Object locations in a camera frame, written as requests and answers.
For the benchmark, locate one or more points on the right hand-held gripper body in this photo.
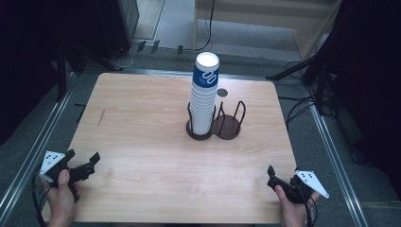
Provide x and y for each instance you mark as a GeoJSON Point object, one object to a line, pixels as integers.
{"type": "Point", "coordinates": [310, 183]}

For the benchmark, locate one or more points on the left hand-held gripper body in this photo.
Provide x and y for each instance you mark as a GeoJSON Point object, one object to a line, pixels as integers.
{"type": "Point", "coordinates": [52, 162]}

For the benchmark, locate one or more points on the person's right hand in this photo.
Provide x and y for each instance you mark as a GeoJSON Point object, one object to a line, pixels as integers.
{"type": "Point", "coordinates": [294, 214]}

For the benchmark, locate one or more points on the person's left hand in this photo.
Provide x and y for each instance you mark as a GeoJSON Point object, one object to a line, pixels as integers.
{"type": "Point", "coordinates": [61, 205]}

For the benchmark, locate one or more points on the dark brown double cup holder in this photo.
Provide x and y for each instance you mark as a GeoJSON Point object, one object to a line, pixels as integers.
{"type": "Point", "coordinates": [227, 127]}

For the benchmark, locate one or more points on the black metal stand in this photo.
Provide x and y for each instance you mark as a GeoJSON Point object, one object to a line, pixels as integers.
{"type": "Point", "coordinates": [61, 72]}

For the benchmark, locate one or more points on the stack of white paper cups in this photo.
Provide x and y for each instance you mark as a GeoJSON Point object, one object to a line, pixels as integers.
{"type": "Point", "coordinates": [203, 107]}

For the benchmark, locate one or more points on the round dark table grommet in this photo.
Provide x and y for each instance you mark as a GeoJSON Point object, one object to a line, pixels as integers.
{"type": "Point", "coordinates": [222, 92]}

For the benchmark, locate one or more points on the black tripod stand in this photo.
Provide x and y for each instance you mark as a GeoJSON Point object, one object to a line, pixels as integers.
{"type": "Point", "coordinates": [315, 60]}

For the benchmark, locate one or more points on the dark cabinet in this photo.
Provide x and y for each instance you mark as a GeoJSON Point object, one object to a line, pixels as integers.
{"type": "Point", "coordinates": [118, 25]}

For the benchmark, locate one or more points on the light wooden platform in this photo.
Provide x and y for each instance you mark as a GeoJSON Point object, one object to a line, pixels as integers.
{"type": "Point", "coordinates": [252, 19]}

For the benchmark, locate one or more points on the aluminium floor rail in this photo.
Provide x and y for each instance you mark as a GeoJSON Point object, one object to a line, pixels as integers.
{"type": "Point", "coordinates": [334, 157]}
{"type": "Point", "coordinates": [34, 148]}

